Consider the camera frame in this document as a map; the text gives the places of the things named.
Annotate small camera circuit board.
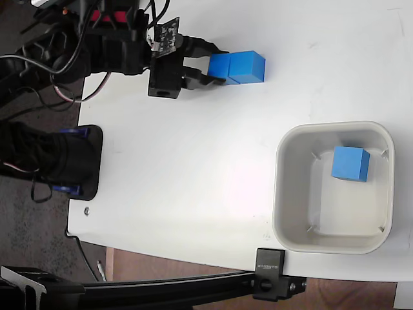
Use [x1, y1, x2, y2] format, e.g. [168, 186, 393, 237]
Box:
[147, 17, 181, 59]

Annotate black aluminium rail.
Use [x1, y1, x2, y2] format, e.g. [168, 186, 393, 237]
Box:
[79, 270, 257, 308]

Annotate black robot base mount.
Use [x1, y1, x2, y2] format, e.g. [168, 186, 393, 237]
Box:
[51, 125, 105, 202]

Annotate blue foam cube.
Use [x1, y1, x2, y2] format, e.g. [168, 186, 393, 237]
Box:
[228, 50, 267, 85]
[330, 145, 371, 183]
[207, 52, 232, 86]

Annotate black metal bracket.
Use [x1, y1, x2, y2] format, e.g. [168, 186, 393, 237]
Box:
[0, 265, 86, 310]

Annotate thin black floor cable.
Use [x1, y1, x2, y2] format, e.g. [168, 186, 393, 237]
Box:
[65, 230, 99, 282]

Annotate white plastic bin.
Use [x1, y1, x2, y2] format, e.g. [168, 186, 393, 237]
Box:
[272, 120, 396, 255]

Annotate black table clamp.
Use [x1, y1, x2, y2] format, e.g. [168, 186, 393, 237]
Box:
[252, 247, 307, 302]

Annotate white plastic device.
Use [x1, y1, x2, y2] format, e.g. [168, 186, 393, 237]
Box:
[30, 0, 65, 8]

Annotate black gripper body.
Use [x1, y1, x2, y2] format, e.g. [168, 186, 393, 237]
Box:
[147, 34, 195, 99]

